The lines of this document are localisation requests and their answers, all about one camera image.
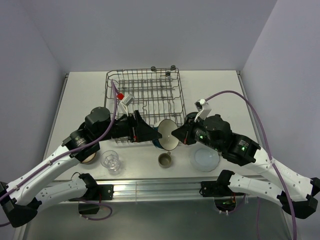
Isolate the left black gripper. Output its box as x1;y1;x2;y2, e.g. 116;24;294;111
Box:
96;110;162;143

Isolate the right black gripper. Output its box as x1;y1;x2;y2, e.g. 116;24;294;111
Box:
171;114;223;152

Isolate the teal white-dotted bowl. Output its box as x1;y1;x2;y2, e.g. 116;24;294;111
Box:
152;119;179;151

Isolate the grey ceramic mug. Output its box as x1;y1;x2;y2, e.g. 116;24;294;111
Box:
158;151;172;169

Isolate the light blue scalloped plate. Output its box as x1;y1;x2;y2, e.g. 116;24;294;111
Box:
189;146;220;172

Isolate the clear drinking glass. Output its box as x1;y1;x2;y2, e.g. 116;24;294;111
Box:
100;150;122;175

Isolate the dark patterned bowl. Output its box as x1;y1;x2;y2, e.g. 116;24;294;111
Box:
79;152;97;164

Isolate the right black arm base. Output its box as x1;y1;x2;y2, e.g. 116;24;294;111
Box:
199;181;228;197

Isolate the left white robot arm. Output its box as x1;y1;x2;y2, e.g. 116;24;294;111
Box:
0;107;162;228

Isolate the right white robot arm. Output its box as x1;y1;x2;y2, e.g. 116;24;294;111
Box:
172;114;320;219

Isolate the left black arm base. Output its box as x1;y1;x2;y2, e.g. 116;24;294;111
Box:
78;184;114;216

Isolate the teal glazed saucer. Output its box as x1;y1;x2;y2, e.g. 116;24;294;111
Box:
184;112;198;124

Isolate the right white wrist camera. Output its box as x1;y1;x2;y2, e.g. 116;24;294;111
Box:
194;98;212;123

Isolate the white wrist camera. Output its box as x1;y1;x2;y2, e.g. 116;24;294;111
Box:
194;98;212;123
117;93;135;116

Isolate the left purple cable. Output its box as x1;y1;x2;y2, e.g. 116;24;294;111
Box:
0;79;120;226

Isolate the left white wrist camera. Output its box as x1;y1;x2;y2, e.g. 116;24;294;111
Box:
117;93;135;116

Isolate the grey wire dish rack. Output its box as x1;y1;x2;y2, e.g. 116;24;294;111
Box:
102;65;189;148

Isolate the aluminium front rail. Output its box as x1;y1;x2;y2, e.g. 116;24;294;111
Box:
94;176;251;203

